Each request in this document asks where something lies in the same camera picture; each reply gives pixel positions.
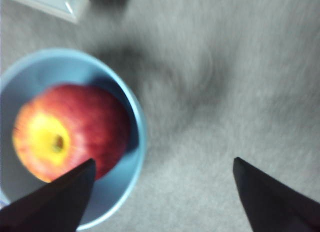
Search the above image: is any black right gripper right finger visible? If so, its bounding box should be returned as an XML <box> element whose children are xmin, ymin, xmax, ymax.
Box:
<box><xmin>232</xmin><ymin>156</ymin><xmax>320</xmax><ymax>232</ymax></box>

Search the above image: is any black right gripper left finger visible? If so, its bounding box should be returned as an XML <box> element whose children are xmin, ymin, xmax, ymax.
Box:
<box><xmin>0</xmin><ymin>158</ymin><xmax>97</xmax><ymax>232</ymax></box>

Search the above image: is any red yellow apple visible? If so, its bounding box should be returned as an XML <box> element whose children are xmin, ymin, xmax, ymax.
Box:
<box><xmin>12</xmin><ymin>83</ymin><xmax>132</xmax><ymax>184</ymax></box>

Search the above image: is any blue ribbed bowl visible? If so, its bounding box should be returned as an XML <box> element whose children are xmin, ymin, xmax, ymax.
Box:
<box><xmin>0</xmin><ymin>48</ymin><xmax>148</xmax><ymax>231</ymax></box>

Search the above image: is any cream Toshiba toaster oven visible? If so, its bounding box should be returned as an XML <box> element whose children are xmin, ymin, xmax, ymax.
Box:
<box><xmin>0</xmin><ymin>0</ymin><xmax>89</xmax><ymax>25</ymax></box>

